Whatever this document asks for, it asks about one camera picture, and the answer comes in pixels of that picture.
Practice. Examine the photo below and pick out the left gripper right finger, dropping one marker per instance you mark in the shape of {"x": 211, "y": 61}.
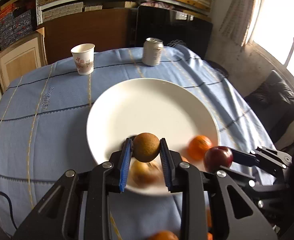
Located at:
{"x": 212, "y": 202}

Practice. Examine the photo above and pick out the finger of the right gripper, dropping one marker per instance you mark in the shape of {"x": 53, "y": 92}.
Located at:
{"x": 243, "y": 158}

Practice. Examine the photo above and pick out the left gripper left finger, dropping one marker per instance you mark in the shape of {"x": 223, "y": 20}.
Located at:
{"x": 57, "y": 214}

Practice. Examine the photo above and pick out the dark red plum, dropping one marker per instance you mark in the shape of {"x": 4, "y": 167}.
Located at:
{"x": 217, "y": 156}

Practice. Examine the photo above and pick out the brown kiwi fruit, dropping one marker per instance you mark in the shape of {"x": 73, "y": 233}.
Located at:
{"x": 146, "y": 147}

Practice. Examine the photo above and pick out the large orange tangerine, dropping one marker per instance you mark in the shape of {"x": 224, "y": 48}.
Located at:
{"x": 164, "y": 235}

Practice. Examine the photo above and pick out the black leather chair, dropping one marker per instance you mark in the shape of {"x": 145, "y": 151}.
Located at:
{"x": 273, "y": 104}

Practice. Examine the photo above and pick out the blue checked tablecloth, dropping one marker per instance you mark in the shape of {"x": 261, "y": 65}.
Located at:
{"x": 53, "y": 119}

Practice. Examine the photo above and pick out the orange spotted fruit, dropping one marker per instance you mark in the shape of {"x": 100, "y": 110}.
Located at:
{"x": 145, "y": 174}

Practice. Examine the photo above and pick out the white curtain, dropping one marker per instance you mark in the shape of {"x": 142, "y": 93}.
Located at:
{"x": 239, "y": 20}

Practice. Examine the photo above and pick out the white drink can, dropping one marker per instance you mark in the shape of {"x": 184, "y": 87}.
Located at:
{"x": 152, "y": 51}

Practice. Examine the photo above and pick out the black monitor screen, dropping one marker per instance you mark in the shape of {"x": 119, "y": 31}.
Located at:
{"x": 171, "y": 27}

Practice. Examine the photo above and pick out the wooden framed panel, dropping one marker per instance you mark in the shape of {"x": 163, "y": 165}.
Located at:
{"x": 22, "y": 57}

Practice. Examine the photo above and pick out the white paper cup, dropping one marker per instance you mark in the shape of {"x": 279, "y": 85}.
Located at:
{"x": 83, "y": 56}

